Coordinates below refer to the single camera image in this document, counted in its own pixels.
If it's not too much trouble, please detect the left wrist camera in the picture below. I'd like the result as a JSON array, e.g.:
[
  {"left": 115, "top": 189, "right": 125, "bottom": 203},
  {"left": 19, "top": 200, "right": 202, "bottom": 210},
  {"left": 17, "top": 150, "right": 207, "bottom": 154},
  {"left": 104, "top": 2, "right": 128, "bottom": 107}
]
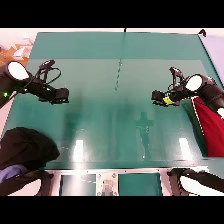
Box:
[{"left": 37, "top": 59, "right": 57, "bottom": 82}]

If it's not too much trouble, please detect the silver frame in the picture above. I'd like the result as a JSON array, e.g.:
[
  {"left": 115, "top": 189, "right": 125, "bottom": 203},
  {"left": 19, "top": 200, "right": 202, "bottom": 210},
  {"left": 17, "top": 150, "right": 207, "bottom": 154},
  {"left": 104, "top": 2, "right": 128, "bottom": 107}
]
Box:
[{"left": 44, "top": 159, "right": 224, "bottom": 197}]

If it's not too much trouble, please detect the red garment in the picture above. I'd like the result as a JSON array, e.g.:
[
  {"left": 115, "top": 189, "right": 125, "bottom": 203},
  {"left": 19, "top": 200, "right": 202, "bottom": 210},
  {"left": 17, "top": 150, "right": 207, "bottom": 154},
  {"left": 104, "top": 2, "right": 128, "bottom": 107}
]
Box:
[{"left": 192, "top": 96, "right": 224, "bottom": 158}]

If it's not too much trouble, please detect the purple garment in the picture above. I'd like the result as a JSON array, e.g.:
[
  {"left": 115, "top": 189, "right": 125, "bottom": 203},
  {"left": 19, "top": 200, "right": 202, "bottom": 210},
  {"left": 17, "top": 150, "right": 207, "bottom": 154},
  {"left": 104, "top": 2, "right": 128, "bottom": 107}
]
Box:
[{"left": 0, "top": 163, "right": 30, "bottom": 183}]

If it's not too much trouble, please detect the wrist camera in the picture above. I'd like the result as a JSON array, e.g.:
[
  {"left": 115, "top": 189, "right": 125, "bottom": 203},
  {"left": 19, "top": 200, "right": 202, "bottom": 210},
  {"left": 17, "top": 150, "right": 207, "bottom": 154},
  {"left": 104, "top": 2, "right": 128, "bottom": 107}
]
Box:
[
  {"left": 168, "top": 66, "right": 186, "bottom": 92},
  {"left": 37, "top": 59, "right": 57, "bottom": 82}
]

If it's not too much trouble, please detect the black cable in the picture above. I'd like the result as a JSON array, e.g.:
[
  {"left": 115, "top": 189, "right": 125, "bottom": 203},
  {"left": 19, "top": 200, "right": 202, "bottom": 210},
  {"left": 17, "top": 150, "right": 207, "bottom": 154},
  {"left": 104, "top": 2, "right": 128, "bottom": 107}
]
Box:
[{"left": 45, "top": 67, "right": 63, "bottom": 85}]

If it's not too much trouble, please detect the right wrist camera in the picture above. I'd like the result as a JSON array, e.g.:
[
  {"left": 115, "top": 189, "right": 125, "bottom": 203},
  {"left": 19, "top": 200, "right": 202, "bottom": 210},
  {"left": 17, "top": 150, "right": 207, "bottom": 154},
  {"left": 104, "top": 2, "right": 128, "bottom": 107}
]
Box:
[{"left": 168, "top": 66, "right": 186, "bottom": 92}]

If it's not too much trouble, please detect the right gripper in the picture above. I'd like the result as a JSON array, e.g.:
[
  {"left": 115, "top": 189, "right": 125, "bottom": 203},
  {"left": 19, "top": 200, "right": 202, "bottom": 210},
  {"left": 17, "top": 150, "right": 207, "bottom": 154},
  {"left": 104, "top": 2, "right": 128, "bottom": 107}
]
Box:
[{"left": 151, "top": 89, "right": 183, "bottom": 107}]

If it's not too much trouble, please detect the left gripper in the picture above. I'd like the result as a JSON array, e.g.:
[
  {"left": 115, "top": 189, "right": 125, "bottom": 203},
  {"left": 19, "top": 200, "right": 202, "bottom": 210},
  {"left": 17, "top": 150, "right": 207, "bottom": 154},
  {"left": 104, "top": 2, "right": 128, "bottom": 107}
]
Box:
[{"left": 38, "top": 86, "right": 71, "bottom": 105}]

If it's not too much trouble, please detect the black garment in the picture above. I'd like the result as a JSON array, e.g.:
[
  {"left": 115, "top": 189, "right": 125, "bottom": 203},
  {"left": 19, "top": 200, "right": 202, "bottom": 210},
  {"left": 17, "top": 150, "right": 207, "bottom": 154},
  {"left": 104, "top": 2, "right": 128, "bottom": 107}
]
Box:
[{"left": 0, "top": 126, "right": 61, "bottom": 171}]

